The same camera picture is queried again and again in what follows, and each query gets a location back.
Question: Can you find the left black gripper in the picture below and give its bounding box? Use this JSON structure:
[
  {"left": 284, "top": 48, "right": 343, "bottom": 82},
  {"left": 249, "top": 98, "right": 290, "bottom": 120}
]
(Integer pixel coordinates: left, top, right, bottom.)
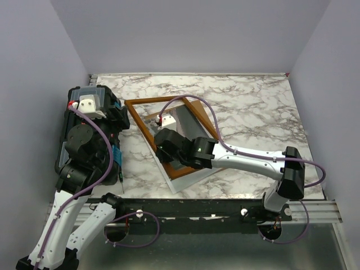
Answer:
[{"left": 76, "top": 104, "right": 129, "bottom": 164}]

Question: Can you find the wooden picture frame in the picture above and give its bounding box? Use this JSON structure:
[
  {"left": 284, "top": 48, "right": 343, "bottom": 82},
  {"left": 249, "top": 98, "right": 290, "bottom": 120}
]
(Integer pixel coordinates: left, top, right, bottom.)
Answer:
[{"left": 125, "top": 96, "right": 218, "bottom": 182}]

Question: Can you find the landscape photo print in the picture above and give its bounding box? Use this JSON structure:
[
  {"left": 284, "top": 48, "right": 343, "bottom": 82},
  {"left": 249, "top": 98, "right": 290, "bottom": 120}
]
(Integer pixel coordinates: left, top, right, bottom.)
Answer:
[{"left": 147, "top": 105, "right": 221, "bottom": 194}]

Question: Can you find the green black screwdriver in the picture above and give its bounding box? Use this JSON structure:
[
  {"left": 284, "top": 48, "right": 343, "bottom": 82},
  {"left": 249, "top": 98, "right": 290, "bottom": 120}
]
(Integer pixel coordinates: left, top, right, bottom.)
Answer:
[{"left": 118, "top": 167, "right": 125, "bottom": 194}]

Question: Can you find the brown frame backing board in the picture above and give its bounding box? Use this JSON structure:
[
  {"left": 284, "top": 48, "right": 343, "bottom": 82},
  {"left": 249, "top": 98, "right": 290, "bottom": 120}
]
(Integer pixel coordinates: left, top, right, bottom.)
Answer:
[{"left": 191, "top": 100, "right": 210, "bottom": 122}]

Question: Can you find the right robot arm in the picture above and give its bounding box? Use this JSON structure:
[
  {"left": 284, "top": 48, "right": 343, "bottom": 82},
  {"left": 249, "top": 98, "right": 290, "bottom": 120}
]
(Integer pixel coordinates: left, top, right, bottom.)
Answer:
[{"left": 154, "top": 128, "right": 305, "bottom": 221}]

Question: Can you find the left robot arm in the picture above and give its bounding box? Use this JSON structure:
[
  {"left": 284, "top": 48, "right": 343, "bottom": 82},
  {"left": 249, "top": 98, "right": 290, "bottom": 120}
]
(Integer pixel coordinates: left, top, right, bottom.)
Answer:
[{"left": 16, "top": 99, "right": 130, "bottom": 269}]

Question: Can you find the black toolbox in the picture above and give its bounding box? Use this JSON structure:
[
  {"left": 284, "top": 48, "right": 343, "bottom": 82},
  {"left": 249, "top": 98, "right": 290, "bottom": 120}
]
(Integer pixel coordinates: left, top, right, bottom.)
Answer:
[{"left": 55, "top": 85, "right": 123, "bottom": 194}]

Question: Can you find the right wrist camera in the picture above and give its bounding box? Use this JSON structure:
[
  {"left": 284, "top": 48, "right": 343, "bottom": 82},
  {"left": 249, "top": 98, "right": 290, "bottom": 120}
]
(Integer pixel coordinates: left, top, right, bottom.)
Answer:
[{"left": 156, "top": 114, "right": 177, "bottom": 131}]

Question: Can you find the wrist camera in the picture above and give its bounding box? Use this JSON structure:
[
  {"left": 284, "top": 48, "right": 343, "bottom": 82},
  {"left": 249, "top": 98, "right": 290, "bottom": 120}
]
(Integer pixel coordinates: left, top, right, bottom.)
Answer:
[
  {"left": 156, "top": 114, "right": 177, "bottom": 131},
  {"left": 69, "top": 94, "right": 106, "bottom": 119}
]

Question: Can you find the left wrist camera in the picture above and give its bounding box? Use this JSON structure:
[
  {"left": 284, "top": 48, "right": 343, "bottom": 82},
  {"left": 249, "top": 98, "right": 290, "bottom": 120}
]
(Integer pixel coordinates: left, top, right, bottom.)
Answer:
[{"left": 69, "top": 94, "right": 106, "bottom": 119}]

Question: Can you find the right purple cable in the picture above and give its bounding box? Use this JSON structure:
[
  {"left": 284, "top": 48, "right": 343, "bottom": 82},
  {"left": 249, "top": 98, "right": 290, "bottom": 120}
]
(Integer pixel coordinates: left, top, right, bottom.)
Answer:
[{"left": 157, "top": 95, "right": 327, "bottom": 245}]

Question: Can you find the aluminium extrusion rail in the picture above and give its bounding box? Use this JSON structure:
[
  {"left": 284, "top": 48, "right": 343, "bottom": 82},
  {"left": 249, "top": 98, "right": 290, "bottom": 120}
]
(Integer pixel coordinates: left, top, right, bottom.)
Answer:
[{"left": 289, "top": 200, "right": 343, "bottom": 224}]

